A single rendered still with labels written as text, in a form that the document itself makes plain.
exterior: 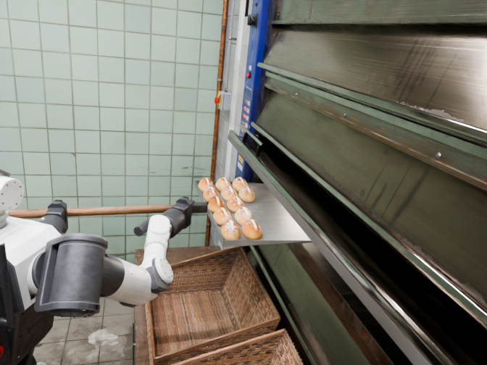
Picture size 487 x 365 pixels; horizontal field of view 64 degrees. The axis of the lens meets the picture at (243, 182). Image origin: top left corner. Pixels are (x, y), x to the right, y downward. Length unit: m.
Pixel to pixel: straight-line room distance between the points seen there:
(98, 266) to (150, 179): 1.97
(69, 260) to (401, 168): 0.72
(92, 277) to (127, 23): 1.96
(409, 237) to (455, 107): 0.27
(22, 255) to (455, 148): 0.84
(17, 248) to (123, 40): 1.88
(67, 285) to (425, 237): 0.69
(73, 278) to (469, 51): 0.84
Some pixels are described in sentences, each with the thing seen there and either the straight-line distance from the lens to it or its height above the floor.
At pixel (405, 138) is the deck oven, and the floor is 1.66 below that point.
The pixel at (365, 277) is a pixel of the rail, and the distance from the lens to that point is 0.79.
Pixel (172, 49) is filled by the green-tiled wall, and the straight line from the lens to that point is 2.60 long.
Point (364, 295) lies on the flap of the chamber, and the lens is 0.79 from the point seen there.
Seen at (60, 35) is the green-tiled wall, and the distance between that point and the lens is 2.62.
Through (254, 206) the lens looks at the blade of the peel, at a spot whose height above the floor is 1.18.
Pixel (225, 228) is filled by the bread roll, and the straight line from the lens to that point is 1.32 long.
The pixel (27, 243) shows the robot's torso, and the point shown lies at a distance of 0.90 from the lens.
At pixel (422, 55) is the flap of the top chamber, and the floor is 1.83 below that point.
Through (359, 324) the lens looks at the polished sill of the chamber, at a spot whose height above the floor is 1.17.
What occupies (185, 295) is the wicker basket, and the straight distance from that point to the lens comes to 2.05.
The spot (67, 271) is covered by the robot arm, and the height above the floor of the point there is 1.38.
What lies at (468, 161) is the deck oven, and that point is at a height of 1.67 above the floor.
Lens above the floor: 1.83
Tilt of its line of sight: 20 degrees down
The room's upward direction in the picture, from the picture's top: 6 degrees clockwise
